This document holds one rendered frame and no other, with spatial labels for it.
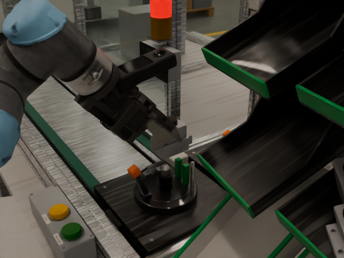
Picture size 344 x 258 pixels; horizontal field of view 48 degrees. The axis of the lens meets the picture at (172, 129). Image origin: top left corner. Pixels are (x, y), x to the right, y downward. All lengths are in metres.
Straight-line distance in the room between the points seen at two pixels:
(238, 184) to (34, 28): 0.34
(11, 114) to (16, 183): 0.70
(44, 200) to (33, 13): 0.49
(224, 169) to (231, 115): 0.91
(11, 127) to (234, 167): 0.30
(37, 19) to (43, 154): 0.59
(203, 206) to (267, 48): 0.45
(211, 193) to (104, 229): 0.24
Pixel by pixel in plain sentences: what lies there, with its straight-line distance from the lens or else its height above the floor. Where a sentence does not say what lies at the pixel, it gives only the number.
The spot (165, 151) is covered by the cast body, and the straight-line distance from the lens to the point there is 0.75.
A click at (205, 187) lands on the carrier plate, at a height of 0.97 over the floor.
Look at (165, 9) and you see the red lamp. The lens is 0.91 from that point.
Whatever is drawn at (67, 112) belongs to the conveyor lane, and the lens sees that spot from 1.39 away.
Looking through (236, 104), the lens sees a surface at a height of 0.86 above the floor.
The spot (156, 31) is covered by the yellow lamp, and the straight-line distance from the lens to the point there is 0.92.
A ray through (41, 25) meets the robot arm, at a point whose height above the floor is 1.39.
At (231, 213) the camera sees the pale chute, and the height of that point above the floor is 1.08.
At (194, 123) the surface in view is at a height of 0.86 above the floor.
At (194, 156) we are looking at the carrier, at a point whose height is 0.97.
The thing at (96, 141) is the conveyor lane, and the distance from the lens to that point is 1.20.
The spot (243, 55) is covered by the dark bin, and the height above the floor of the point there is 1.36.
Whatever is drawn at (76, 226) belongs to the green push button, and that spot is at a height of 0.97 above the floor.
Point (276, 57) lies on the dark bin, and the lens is 0.47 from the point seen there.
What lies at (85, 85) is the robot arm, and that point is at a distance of 0.60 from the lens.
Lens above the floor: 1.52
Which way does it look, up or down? 29 degrees down
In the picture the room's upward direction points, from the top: straight up
